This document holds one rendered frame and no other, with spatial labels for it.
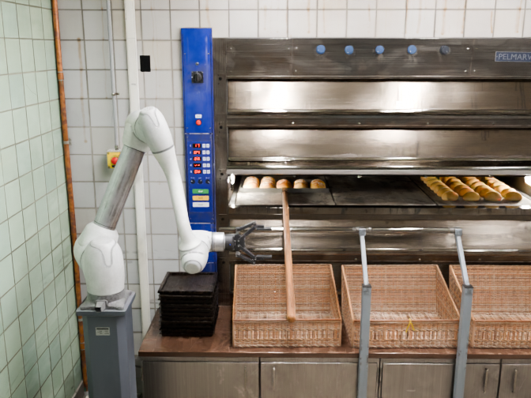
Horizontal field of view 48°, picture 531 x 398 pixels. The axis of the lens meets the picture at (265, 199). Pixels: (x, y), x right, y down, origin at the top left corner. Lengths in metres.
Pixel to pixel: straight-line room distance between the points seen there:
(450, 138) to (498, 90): 0.35
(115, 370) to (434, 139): 2.02
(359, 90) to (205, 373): 1.68
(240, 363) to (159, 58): 1.64
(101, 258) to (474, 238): 2.08
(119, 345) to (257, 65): 1.60
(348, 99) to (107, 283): 1.59
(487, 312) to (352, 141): 1.24
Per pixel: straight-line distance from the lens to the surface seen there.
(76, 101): 3.45
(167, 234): 3.48
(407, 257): 3.55
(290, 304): 2.09
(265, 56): 3.28
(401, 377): 3.23
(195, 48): 3.26
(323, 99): 3.28
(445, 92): 3.41
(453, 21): 3.40
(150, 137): 2.56
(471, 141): 3.48
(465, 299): 3.05
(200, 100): 3.27
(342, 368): 3.16
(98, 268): 2.56
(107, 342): 2.67
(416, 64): 3.37
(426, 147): 3.41
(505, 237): 3.67
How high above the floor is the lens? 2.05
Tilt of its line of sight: 14 degrees down
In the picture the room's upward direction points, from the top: straight up
